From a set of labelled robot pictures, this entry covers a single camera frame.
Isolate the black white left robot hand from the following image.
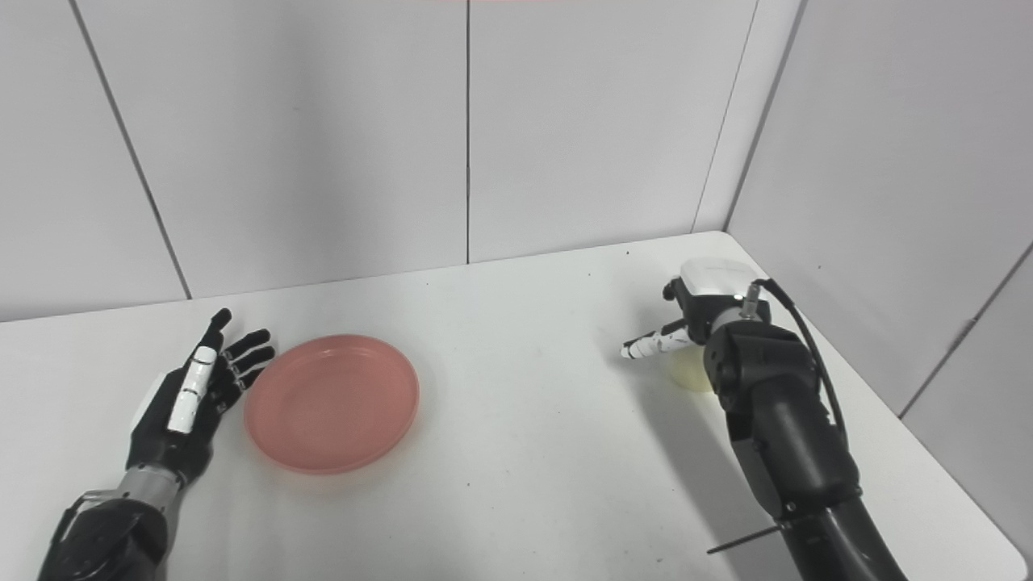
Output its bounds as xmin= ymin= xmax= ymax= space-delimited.
xmin=125 ymin=307 xmax=278 ymax=490

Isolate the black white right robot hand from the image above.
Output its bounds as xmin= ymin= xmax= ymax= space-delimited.
xmin=619 ymin=257 xmax=776 ymax=362

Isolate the cream steamed bun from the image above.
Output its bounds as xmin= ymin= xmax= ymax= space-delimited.
xmin=659 ymin=345 xmax=716 ymax=395

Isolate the pink round plate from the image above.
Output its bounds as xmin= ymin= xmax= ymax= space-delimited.
xmin=244 ymin=334 xmax=421 ymax=475

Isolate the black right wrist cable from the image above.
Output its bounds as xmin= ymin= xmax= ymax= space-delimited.
xmin=741 ymin=278 xmax=850 ymax=443

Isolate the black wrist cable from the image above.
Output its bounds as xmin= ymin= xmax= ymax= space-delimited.
xmin=47 ymin=489 xmax=123 ymax=566
xmin=741 ymin=278 xmax=850 ymax=443

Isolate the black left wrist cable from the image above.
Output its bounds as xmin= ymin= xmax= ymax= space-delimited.
xmin=47 ymin=489 xmax=123 ymax=566

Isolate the black cable tie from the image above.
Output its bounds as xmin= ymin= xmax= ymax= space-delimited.
xmin=707 ymin=525 xmax=785 ymax=555

